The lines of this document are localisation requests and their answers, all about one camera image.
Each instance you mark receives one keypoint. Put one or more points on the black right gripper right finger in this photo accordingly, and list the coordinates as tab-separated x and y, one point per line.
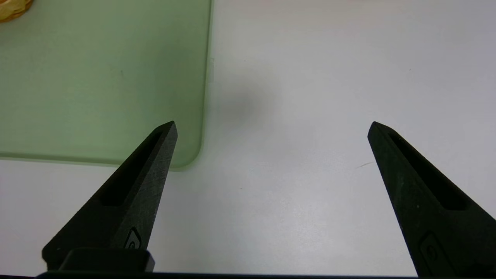
438	217

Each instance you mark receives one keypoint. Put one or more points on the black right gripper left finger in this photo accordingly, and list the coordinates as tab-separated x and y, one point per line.
131	209

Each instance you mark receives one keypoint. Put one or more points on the small yellow wicker basket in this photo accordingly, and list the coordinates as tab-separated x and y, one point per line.
13	9

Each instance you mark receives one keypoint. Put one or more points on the light green plastic tray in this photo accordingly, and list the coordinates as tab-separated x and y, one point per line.
97	77

